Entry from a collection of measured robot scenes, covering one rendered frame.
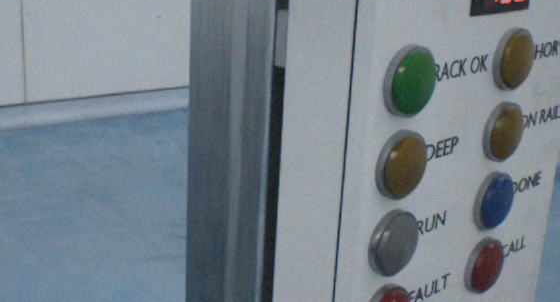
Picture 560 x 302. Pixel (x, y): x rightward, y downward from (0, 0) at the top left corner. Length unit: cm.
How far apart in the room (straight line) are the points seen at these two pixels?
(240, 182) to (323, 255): 6
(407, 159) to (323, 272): 7
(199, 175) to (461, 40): 15
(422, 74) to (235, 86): 9
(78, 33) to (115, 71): 27
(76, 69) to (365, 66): 364
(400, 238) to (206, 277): 12
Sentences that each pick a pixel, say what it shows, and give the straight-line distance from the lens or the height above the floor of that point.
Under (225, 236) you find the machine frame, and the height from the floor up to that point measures 97.
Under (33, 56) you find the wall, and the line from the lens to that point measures 386.
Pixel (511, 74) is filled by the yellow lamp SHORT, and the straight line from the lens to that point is 39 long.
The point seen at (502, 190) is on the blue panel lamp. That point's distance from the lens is 41.
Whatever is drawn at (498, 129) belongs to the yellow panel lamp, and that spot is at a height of 103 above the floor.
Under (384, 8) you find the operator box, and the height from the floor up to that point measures 109.
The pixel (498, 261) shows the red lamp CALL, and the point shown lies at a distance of 43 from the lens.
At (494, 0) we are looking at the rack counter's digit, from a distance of 37.
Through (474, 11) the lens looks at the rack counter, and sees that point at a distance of 36.
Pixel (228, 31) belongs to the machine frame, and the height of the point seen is 107.
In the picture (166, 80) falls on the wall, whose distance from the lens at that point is 414.
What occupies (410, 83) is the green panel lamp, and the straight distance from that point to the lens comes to 32.
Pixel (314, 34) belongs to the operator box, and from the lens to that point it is 34.
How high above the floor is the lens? 114
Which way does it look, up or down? 17 degrees down
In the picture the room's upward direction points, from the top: 2 degrees clockwise
